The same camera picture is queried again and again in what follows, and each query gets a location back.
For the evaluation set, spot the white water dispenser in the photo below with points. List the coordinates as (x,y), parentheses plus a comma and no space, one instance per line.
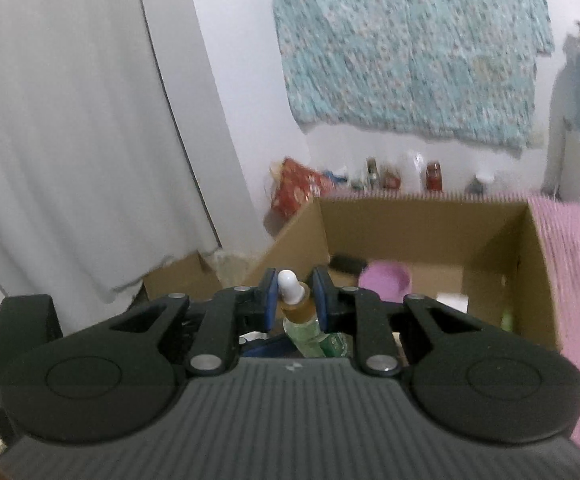
(577,170)

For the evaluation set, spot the dark glass bottle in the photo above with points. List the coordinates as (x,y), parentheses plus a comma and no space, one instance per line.
(371,174)

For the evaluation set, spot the pink collapsible cup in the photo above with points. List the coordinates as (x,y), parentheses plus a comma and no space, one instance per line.
(385,280)

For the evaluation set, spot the red jar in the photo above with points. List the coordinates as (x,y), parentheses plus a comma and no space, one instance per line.
(433,176)

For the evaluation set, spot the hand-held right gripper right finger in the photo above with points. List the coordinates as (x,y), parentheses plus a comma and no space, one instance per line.
(322,305)

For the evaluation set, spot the grey curtain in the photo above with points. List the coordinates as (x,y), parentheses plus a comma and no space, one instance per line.
(80,125)

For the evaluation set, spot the clear plastic bottle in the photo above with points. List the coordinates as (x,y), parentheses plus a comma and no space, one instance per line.
(413,172)

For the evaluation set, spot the red snack bag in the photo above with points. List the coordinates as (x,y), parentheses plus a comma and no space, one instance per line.
(300,190)

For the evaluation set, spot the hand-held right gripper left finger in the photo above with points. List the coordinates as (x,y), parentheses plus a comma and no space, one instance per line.
(269,300)

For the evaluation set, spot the teal floral cloth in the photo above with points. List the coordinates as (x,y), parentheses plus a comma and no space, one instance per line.
(410,45)

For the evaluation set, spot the brown cardboard box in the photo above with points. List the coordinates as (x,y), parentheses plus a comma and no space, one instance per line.
(420,230)

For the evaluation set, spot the black tape roll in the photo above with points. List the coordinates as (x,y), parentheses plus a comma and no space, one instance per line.
(347,263)

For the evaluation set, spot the white lid jar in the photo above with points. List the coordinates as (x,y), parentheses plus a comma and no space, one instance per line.
(481,185)

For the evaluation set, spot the green dropper bottle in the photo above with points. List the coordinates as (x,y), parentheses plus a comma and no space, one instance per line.
(300,330)

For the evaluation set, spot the white charger plug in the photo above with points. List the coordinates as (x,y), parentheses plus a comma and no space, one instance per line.
(452,302)

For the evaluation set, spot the small open cardboard box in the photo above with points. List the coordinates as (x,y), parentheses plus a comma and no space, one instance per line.
(180,280)

